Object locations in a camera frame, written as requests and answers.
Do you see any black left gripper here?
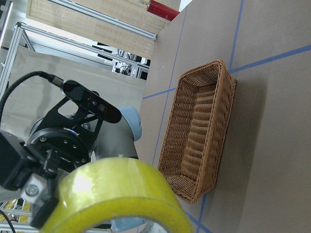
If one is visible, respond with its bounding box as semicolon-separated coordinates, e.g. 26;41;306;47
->
0;98;104;229

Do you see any yellow tape roll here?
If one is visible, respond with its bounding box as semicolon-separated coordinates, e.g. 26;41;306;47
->
41;157;193;233

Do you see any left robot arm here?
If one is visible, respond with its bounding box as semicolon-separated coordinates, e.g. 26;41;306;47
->
0;98;142;229

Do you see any brown wicker basket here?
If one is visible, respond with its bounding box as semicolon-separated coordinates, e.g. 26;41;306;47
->
158;59;236;204

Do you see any red cylinder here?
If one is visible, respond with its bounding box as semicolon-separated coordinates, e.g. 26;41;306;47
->
147;0;180;21

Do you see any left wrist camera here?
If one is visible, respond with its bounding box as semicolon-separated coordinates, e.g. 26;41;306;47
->
61;80;122;124

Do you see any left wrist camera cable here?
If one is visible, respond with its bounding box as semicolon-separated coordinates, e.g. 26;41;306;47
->
0;70;65;127

